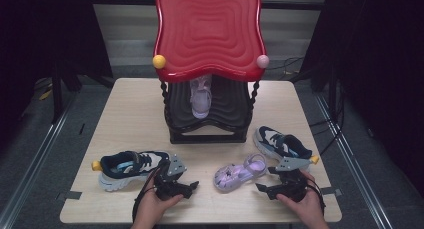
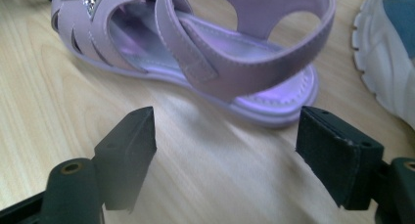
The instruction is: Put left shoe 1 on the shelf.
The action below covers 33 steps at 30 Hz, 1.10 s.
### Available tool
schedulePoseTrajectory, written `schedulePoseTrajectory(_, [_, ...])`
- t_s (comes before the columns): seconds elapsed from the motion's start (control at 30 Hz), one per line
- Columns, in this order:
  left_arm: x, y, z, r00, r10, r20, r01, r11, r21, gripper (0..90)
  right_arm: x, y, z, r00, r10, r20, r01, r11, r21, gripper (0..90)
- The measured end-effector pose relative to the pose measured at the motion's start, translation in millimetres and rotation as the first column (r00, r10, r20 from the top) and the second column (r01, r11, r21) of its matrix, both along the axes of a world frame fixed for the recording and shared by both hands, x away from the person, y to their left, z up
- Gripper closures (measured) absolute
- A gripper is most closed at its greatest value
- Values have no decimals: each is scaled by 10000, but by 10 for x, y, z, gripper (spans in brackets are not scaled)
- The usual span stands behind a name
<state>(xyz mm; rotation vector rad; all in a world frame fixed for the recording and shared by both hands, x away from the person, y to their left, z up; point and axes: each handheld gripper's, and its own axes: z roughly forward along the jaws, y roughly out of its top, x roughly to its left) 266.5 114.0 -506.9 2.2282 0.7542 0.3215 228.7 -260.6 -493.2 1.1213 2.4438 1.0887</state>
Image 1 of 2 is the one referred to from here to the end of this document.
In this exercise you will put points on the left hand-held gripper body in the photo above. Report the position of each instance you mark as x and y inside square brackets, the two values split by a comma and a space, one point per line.
[166, 185]

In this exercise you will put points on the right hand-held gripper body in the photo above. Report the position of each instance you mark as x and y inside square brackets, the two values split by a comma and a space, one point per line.
[291, 185]

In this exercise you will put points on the purple jelly sandal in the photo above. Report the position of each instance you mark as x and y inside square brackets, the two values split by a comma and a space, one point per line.
[233, 175]
[201, 102]

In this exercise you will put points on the navy and white sneaker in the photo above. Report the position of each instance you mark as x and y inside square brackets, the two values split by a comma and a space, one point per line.
[126, 165]
[283, 145]

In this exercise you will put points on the red and black shoe rack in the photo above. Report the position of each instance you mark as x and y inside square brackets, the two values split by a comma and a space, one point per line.
[213, 32]

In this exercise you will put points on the person's left hand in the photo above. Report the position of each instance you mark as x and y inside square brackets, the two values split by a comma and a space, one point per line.
[150, 212]

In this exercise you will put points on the person's right hand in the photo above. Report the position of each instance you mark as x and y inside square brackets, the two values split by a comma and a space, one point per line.
[310, 212]

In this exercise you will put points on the grey tape piece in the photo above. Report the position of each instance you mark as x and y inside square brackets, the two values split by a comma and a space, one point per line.
[70, 195]
[331, 191]

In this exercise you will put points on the small black tape strip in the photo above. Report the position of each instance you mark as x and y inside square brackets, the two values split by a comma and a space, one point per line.
[81, 129]

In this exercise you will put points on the black metal stand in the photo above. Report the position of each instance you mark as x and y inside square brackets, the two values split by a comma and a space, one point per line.
[56, 99]

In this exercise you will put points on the dark curtain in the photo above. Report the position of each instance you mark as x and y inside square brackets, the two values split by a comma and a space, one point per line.
[40, 39]
[383, 72]

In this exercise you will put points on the yellow item on floor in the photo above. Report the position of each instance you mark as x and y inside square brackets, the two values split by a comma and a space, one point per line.
[45, 95]

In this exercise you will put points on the black horizontal bar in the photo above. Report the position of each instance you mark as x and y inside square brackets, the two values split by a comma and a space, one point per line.
[123, 1]

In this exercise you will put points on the metal floor rail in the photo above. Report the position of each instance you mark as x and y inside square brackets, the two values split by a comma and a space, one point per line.
[33, 162]
[353, 162]

